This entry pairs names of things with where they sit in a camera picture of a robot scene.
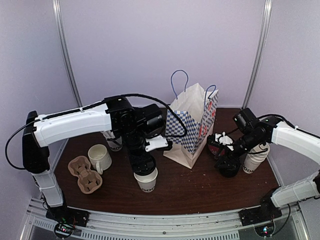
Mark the paper cup holding straws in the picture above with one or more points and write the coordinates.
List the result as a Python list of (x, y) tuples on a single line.
[(115, 144)]

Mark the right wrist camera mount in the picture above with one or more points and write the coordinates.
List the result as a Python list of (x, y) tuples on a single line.
[(225, 140)]

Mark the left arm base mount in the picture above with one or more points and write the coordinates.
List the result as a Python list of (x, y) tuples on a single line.
[(67, 215)]

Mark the stack of black lids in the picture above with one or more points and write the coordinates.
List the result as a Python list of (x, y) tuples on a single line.
[(229, 172)]

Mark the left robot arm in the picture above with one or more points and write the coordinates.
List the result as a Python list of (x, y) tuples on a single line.
[(132, 124)]

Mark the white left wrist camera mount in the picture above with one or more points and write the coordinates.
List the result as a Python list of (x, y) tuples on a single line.
[(158, 143)]

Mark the white paper coffee cup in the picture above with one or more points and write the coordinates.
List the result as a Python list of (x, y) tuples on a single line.
[(147, 183)]

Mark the stack of paper cups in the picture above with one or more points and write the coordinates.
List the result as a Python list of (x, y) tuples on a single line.
[(255, 157)]

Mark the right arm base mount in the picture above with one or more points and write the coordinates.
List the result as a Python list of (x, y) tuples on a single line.
[(260, 214)]

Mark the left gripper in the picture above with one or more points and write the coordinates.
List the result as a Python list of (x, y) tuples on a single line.
[(139, 163)]

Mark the blue checkered paper bag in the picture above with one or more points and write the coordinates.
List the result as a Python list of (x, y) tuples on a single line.
[(192, 121)]

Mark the aluminium front rail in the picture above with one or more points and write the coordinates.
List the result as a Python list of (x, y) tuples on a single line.
[(225, 225)]

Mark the cream ceramic mug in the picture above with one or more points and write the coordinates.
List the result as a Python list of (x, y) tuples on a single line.
[(99, 157)]

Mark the cardboard cup carrier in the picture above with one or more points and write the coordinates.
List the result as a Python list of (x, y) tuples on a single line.
[(88, 180)]

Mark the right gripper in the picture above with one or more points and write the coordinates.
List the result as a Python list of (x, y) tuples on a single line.
[(229, 156)]

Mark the red floral plate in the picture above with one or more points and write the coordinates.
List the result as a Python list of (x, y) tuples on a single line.
[(216, 148)]

